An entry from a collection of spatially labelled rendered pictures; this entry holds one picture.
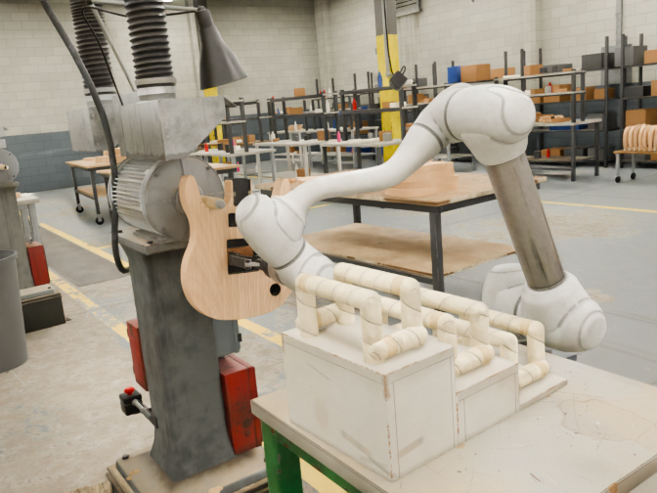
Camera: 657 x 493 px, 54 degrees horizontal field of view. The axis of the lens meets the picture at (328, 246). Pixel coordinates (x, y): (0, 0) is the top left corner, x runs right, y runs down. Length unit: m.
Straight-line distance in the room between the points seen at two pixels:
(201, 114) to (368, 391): 0.90
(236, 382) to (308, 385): 1.19
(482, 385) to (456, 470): 0.15
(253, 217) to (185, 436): 1.07
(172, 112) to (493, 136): 0.76
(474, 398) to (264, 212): 0.62
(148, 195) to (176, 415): 0.76
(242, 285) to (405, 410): 0.96
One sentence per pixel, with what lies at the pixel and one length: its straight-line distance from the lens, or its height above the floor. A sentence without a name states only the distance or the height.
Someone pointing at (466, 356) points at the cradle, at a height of 1.06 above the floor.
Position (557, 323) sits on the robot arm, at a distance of 1.78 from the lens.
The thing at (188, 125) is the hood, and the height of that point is 1.46.
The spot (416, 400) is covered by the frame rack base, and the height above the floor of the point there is 1.04.
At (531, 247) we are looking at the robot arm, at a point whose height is 1.09.
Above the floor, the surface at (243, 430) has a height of 0.39.
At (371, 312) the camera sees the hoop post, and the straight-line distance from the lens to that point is 0.94.
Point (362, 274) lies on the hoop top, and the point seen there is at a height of 1.21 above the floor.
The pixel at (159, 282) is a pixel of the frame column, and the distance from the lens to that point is 2.11.
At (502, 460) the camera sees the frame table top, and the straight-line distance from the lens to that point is 1.07.
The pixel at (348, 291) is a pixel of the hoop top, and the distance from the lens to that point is 0.97.
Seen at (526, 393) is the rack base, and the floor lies 0.94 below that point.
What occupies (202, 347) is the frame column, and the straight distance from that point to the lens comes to 2.22.
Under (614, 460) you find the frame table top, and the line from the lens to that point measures 1.10.
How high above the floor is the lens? 1.48
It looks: 12 degrees down
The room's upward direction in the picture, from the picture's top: 5 degrees counter-clockwise
